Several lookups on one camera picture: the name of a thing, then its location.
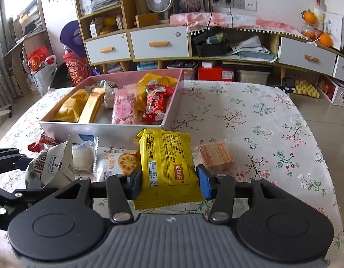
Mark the black bag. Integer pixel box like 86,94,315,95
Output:
192,26,231,57

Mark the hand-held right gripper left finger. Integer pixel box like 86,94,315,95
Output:
53,165,144,224

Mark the white printed card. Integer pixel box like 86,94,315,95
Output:
322,13,344,51

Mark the red cardboard box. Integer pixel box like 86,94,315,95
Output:
198,66,234,81

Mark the large white bench drawer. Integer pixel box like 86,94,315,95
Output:
278,36,337,75

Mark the floral white cloth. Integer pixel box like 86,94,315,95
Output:
0,80,344,268

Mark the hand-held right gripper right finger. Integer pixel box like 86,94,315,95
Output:
196,164,290,224

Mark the orange fruit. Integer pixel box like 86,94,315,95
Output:
319,33,333,47
301,9,318,25

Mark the white floral snack packet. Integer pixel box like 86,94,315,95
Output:
85,80,118,93

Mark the purple toy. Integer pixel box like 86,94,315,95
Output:
60,22,87,58

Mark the red gift bag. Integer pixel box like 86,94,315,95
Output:
28,46,53,71

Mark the white black-lettered snack packet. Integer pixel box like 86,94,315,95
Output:
24,141,75,189

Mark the red snack packet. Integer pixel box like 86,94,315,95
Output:
27,134,59,153
141,84,175,125

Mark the stack of shelf papers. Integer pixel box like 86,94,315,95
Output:
89,0,121,12

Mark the white printed box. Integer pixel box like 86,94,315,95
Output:
317,74,344,108

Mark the white appliance box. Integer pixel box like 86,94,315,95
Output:
79,0,93,16

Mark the pink snack packet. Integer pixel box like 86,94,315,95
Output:
112,85,139,125

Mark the grey curtain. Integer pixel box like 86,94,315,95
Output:
0,0,13,79

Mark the wooden bookshelf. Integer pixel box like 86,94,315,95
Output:
3,0,53,95

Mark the pink table runner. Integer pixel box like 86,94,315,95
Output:
169,12,309,38

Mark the small black device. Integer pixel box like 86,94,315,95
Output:
282,77,296,93

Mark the black board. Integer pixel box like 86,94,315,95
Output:
50,64,74,90

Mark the clear plastic storage bin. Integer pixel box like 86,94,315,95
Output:
235,68,271,85

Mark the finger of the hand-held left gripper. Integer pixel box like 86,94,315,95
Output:
0,184,63,231
0,147,33,174

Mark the large golden snack packet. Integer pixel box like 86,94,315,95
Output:
135,73,178,104

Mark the translucent white rice cracker packet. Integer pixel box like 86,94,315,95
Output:
71,140,99,174

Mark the blue lidded storage bin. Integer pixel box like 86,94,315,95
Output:
136,61,163,71

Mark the small white bench drawer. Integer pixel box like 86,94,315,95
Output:
332,55,344,84

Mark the white shopping bag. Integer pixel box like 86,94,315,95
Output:
27,54,58,97

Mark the white cabinet drawer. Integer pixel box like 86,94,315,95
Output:
85,33,132,62
130,26,188,61

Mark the yellow egg tray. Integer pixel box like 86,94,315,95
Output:
292,76,320,99

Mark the yellow labelled snack packet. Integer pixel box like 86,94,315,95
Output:
134,128,206,211

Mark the white desk fan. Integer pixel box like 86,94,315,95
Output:
146,0,173,24

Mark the red round-print bag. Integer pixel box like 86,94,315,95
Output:
62,51,95,87

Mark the white foam box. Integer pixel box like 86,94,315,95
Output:
325,0,344,20

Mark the narrow golden snack packet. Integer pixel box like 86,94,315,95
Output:
78,87,106,124

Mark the white wheeled stand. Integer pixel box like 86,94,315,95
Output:
0,109,13,134

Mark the clear wafer packet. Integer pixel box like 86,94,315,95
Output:
196,141,237,174

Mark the glass jar of small oranges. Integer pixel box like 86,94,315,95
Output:
300,24,320,40

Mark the black power cable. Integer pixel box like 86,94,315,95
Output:
198,4,217,62
228,6,241,62

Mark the pink cardboard box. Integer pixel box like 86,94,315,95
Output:
38,68,185,150

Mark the white biscuit-print snack packet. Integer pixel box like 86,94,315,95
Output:
94,149,141,182

